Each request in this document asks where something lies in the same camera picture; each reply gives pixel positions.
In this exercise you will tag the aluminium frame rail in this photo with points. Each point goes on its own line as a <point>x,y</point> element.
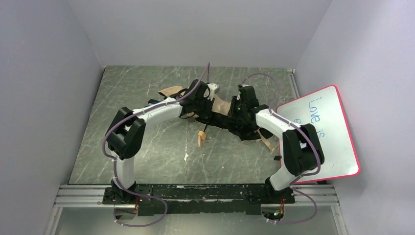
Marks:
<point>91,196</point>

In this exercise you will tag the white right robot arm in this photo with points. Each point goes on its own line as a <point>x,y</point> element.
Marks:
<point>302,153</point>

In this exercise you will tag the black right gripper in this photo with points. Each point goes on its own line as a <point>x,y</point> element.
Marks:
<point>235,114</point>

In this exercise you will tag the blue stapler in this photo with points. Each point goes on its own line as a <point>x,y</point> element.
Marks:
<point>152,102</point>

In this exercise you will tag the beige folding umbrella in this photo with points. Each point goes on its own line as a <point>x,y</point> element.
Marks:
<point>219,118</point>

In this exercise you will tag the pink-framed whiteboard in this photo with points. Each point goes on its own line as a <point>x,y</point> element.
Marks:
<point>324,109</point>

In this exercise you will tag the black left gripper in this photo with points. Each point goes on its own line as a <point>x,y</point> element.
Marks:
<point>201,108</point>

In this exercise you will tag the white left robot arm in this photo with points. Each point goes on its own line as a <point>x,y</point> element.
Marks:
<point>124,138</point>

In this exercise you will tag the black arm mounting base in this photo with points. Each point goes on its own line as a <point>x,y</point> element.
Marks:
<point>189,199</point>

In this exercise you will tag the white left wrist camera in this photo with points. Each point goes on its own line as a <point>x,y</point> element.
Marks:
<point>213,89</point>

